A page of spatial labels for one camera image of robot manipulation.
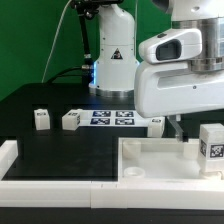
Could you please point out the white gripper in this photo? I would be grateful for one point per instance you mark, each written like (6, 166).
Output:
(171, 89)

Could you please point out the white square tabletop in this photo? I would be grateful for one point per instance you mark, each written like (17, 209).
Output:
(161, 158)

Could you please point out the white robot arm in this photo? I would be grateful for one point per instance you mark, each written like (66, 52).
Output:
(115, 69)

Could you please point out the white U-shaped fence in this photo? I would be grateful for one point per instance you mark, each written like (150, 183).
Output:
(124, 193)

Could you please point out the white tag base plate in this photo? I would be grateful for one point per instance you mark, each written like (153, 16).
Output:
(112, 118)

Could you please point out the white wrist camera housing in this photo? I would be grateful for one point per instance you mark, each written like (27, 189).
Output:
(172, 45)

